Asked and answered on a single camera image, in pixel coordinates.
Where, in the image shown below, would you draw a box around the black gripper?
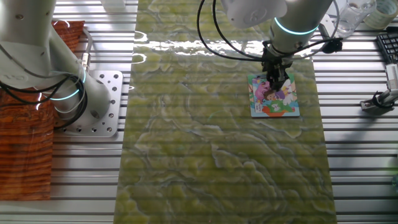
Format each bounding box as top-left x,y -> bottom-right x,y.
260,49 -> 295,93

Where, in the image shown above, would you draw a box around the butterfly girl puzzle board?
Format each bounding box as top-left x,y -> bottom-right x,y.
247,73 -> 301,119

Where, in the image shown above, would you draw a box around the clear plastic containers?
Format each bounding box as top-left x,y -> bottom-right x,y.
335,0 -> 377,39

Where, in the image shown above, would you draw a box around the green marble pattern mat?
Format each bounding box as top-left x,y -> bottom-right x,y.
113,0 -> 338,224

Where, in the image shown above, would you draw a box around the black keyboard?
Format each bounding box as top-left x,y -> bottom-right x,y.
376,32 -> 398,65

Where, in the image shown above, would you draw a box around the large cream tape roll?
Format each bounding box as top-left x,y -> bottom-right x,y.
363,0 -> 398,30

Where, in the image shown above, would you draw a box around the brown wood grain mat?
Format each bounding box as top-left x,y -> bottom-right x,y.
0,20 -> 86,202

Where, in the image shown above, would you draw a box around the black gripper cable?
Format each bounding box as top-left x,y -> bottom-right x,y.
196,0 -> 342,62

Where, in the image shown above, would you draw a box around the wrist camera with silver bracket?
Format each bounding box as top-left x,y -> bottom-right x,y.
319,14 -> 344,54

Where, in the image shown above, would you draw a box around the silver camera mount clamp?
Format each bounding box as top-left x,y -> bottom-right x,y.
359,88 -> 398,113

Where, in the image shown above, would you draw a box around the ridged silver camera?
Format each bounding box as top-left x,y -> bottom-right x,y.
384,63 -> 398,91

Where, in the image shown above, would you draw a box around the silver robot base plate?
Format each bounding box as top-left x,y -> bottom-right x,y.
60,70 -> 124,138

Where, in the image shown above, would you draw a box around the grey cable with metal connector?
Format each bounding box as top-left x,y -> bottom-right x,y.
80,27 -> 94,72

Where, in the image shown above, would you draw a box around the black arm base cable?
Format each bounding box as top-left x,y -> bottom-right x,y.
0,67 -> 89,129

